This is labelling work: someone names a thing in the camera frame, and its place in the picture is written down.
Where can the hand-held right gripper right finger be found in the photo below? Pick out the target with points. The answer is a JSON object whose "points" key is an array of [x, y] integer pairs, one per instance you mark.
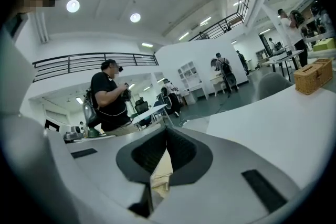
{"points": [[223, 191]]}

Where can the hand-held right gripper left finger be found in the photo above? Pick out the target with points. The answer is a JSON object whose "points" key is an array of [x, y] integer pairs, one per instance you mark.
{"points": [[105, 178]]}

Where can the beige trousers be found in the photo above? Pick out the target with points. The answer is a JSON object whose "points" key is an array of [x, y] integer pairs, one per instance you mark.
{"points": [[162, 175]]}

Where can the white oval table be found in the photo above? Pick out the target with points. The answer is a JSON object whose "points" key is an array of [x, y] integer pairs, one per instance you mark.
{"points": [[149, 112]]}

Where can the black office chair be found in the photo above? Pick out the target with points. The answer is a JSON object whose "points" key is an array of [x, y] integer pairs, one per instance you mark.
{"points": [[141, 106]]}

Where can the white shelf cabinet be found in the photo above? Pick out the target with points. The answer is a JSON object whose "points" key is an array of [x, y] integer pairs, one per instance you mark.
{"points": [[199, 89]]}

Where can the white vanity desk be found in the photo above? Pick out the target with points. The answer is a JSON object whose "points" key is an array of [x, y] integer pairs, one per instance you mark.
{"points": [[217, 79]]}

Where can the grey shell chair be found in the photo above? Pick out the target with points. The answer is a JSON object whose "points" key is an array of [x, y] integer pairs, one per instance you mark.
{"points": [[274, 85]]}

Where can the black balcony railing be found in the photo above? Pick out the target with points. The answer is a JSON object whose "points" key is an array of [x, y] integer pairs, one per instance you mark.
{"points": [[105, 54]]}

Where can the round mirror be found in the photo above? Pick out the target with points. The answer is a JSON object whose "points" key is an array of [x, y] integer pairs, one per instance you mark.
{"points": [[213, 64]]}

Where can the wicker basket box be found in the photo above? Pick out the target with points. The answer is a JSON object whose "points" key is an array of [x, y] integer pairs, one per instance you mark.
{"points": [[309, 78]]}

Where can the white table with black legs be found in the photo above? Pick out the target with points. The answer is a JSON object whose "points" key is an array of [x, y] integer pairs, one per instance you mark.
{"points": [[283, 56]]}

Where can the round ceiling light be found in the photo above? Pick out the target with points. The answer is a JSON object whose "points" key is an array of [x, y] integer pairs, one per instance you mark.
{"points": [[135, 17], [73, 6]]}

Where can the green box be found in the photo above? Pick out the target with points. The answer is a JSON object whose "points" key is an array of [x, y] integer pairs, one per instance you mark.
{"points": [[325, 44]]}

